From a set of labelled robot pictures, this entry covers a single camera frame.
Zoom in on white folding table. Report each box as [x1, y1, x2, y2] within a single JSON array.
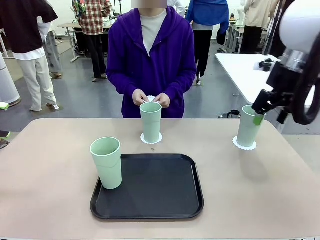
[[215, 53, 320, 132]]

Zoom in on bystander beige jacket black trousers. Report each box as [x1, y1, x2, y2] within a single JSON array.
[[239, 0, 278, 55]]

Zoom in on bystander in grey trousers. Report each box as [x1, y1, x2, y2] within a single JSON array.
[[37, 14, 63, 80]]

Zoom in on person's right hand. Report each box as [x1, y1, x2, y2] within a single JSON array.
[[132, 88, 148, 106]]

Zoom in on person's right forearm purple sleeve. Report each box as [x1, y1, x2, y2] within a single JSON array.
[[106, 71, 138, 98]]

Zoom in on bystander in plaid shirt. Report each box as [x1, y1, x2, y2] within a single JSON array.
[[72, 0, 113, 83]]

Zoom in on bystander in blue jacket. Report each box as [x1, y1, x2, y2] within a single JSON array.
[[186, 0, 230, 86]]

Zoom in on black stand pole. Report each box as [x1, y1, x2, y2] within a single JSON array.
[[262, 0, 286, 56]]

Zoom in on person's left forearm purple sleeve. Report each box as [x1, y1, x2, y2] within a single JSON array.
[[166, 72, 198, 100]]

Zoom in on person's left hand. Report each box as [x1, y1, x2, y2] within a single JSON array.
[[156, 92, 172, 109]]

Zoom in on bystander black top white trousers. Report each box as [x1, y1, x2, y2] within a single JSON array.
[[0, 0, 61, 112]]

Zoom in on black plastic serving tray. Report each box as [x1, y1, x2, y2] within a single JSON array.
[[89, 153, 205, 223]]

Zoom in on wooden desk with metal legs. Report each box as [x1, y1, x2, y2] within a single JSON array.
[[57, 22, 118, 63]]

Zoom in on white scalloped paper coaster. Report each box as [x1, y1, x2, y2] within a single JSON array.
[[232, 135, 258, 152], [140, 132, 163, 145], [143, 95, 161, 104]]

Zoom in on person in purple hoodie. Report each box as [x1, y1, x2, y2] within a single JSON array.
[[106, 0, 198, 119]]

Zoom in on bystander in dark coat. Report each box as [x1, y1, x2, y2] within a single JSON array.
[[269, 0, 291, 58]]

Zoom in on white mannequin figure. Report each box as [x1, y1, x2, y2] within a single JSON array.
[[236, 6, 246, 26]]

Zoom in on white cylindrical appliance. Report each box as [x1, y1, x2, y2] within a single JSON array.
[[0, 53, 22, 106]]

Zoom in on grey background desks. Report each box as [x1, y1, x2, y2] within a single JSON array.
[[224, 21, 270, 55]]

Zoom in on pale green plastic cup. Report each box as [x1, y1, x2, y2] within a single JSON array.
[[139, 101, 163, 144], [236, 104, 266, 148], [89, 136, 123, 190]]

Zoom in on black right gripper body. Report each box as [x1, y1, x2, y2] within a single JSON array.
[[266, 62, 310, 101]]

